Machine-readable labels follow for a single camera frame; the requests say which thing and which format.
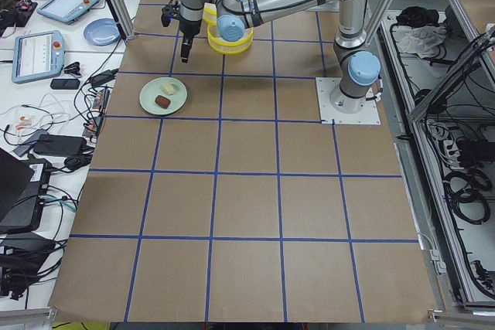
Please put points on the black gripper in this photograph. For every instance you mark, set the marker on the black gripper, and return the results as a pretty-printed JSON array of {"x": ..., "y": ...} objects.
[{"x": 189, "y": 27}]

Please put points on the white bun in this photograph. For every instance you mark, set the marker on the white bun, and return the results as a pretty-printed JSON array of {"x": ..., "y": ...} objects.
[{"x": 168, "y": 88}]

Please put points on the yellow steamer layer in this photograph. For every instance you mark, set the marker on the yellow steamer layer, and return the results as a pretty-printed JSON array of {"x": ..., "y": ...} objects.
[
  {"x": 210, "y": 14},
  {"x": 224, "y": 47}
]

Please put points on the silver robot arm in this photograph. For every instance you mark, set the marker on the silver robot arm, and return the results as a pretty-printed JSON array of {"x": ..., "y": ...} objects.
[{"x": 289, "y": 31}]

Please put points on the green plate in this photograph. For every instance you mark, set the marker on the green plate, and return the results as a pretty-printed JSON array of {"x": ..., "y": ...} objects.
[{"x": 152, "y": 89}]

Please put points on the brown bun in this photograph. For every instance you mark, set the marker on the brown bun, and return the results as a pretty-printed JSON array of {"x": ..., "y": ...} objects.
[{"x": 162, "y": 101}]

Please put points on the blue plate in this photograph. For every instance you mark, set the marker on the blue plate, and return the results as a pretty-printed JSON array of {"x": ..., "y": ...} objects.
[{"x": 102, "y": 32}]

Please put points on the upper teach pendant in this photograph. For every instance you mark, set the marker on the upper teach pendant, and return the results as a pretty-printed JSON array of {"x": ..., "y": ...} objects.
[{"x": 66, "y": 11}]

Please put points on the teach pendant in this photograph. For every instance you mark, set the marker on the teach pendant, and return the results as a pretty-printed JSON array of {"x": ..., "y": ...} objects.
[
  {"x": 38, "y": 56},
  {"x": 66, "y": 11}
]

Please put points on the lower teach pendant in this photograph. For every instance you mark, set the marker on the lower teach pendant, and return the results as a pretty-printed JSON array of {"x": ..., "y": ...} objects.
[{"x": 38, "y": 56}]

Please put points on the black power brick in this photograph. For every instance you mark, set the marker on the black power brick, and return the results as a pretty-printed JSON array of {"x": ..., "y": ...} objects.
[{"x": 59, "y": 145}]

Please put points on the black laptop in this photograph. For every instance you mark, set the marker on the black laptop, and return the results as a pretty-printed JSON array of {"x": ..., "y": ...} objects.
[{"x": 23, "y": 185}]

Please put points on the white cloth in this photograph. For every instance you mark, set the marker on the white cloth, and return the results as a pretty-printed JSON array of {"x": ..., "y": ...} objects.
[{"x": 423, "y": 41}]

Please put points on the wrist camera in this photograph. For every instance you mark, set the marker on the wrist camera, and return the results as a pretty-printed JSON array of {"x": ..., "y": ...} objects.
[{"x": 170, "y": 12}]

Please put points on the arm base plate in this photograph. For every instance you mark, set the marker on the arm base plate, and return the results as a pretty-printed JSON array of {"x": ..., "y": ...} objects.
[
  {"x": 336, "y": 108},
  {"x": 330, "y": 6}
]

